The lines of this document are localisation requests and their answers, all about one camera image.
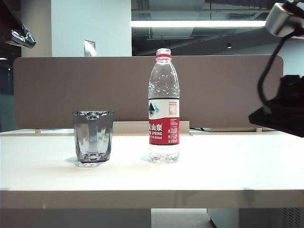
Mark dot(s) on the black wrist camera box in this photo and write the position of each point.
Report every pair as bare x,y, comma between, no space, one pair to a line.
285,118

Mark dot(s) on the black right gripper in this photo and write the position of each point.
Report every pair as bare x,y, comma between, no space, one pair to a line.
293,88

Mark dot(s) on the silver wall plaque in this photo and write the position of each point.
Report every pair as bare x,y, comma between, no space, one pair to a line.
89,48

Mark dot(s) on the grey cabinet under table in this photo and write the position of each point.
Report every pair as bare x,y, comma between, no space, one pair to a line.
261,218

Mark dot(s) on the white ceiling light strip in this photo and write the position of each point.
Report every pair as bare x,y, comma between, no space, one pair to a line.
197,23

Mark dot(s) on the clear water bottle red label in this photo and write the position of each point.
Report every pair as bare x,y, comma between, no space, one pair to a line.
164,130

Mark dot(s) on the grey faceted glass mug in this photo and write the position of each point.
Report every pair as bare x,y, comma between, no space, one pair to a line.
92,140

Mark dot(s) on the white desk shelf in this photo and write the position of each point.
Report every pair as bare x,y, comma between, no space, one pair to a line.
225,129

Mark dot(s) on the brown desk partition screen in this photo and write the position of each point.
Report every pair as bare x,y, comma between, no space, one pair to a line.
59,90

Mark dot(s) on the black ceiling spotlight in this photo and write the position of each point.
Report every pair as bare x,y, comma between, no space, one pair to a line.
228,45

